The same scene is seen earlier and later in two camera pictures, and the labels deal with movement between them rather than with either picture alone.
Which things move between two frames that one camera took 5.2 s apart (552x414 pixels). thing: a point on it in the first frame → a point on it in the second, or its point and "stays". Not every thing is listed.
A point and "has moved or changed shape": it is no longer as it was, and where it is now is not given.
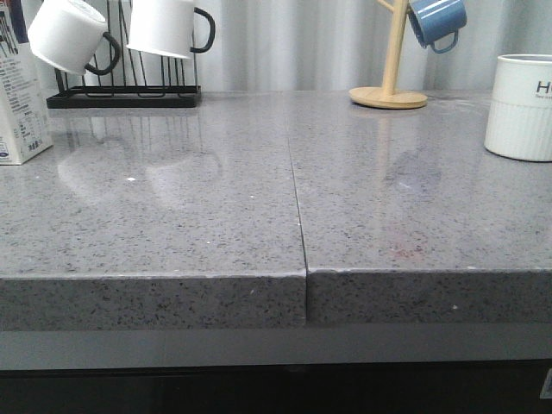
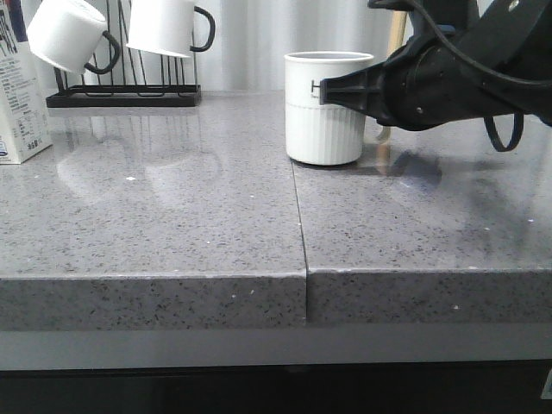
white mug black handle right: [166, 27] stays
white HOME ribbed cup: [519, 120] has moved or changed shape
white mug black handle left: [69, 35] stays
